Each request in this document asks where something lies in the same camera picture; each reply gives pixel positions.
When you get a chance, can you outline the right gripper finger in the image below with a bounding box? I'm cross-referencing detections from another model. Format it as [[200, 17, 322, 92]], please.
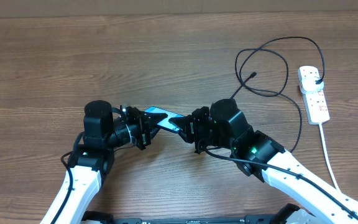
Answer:
[[178, 131, 194, 144], [168, 115, 195, 134]]

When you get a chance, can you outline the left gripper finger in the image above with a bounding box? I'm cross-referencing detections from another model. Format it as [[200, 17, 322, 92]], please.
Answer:
[[145, 112, 168, 128], [150, 126, 160, 140]]

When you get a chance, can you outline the blue screen smartphone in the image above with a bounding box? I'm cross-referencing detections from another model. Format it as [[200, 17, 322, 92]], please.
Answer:
[[145, 106, 183, 133]]

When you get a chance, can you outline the black charging cable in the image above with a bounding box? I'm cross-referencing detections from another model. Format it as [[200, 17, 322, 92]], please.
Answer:
[[229, 36, 326, 153]]

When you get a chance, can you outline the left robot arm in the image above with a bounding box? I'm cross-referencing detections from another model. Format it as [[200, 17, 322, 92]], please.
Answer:
[[42, 100, 167, 224]]

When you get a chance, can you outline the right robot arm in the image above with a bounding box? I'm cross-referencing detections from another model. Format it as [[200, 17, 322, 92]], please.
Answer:
[[170, 99, 358, 223]]

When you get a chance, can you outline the white charger adapter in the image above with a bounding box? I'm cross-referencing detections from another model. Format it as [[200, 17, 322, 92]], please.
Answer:
[[300, 77, 324, 94]]

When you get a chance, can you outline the white power strip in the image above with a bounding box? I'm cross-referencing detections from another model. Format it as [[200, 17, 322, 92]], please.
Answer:
[[298, 66, 330, 125]]

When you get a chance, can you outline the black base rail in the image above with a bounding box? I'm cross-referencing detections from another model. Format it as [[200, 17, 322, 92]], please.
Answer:
[[80, 211, 294, 224]]

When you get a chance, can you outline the white power strip cord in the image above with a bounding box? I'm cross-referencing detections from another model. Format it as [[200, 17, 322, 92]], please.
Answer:
[[318, 123, 342, 191]]

